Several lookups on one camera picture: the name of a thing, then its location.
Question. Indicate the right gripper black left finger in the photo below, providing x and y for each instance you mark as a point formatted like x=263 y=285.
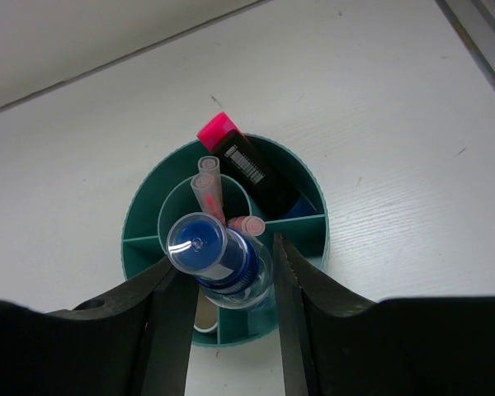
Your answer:
x=132 y=340

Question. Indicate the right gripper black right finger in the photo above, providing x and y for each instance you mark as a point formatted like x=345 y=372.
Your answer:
x=336 y=342

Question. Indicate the clear glue bottle blue cap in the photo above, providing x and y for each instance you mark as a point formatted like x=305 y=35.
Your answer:
x=232 y=269

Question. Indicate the orange pastel pen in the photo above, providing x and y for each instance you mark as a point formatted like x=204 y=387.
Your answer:
x=250 y=225

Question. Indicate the pink red pen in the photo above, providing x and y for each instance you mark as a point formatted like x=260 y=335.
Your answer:
x=208 y=192

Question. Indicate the pink cap black highlighter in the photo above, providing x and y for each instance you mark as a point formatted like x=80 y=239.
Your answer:
x=241 y=160

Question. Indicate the purple pastel pen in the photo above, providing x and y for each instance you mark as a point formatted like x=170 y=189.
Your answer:
x=209 y=165

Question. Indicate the blue cap black highlighter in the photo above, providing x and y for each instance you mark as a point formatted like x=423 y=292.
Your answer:
x=302 y=208

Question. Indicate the teal round compartment organizer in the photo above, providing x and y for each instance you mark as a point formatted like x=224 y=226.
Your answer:
x=165 y=196

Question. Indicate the aluminium rail right side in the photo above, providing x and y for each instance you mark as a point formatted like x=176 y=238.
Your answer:
x=474 y=23

